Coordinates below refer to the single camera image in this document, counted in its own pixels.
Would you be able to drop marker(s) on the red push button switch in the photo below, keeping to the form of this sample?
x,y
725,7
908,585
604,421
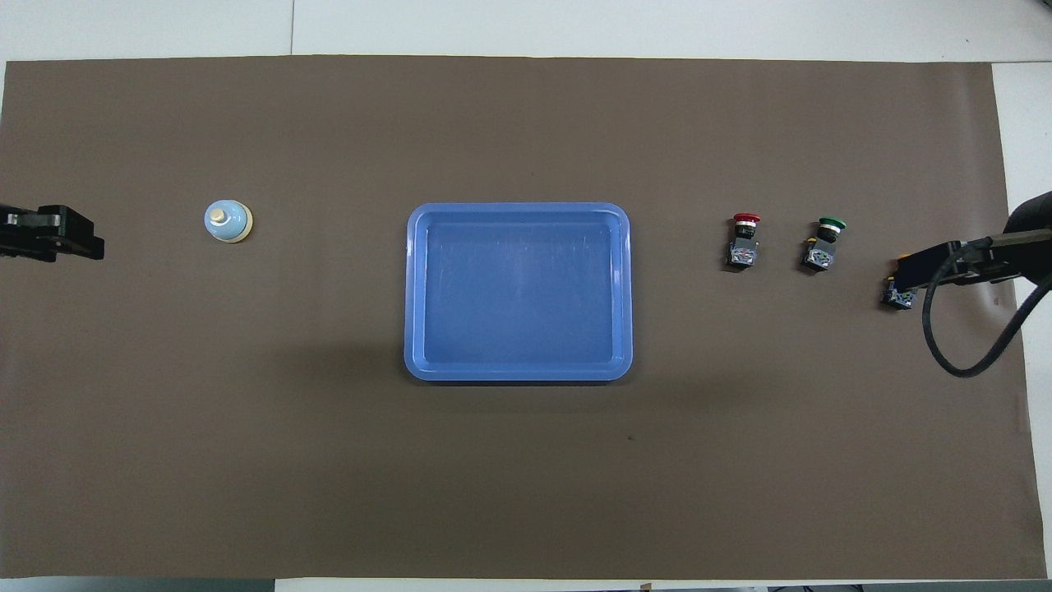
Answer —
x,y
743,252

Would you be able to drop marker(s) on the brown table mat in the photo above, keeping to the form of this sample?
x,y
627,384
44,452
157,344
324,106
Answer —
x,y
526,123

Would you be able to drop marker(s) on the blue plastic tray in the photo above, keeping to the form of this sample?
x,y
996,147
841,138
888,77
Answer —
x,y
518,288

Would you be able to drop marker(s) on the yellow push button switch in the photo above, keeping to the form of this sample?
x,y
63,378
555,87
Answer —
x,y
897,298

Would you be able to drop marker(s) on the light blue service bell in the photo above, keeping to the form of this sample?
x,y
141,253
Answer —
x,y
226,220

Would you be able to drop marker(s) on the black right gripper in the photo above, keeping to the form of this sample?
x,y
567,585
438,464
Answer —
x,y
1027,247

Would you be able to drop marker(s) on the green push button switch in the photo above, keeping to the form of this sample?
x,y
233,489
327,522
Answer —
x,y
818,258

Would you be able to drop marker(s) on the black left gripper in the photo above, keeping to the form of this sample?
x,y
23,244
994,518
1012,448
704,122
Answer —
x,y
20,232

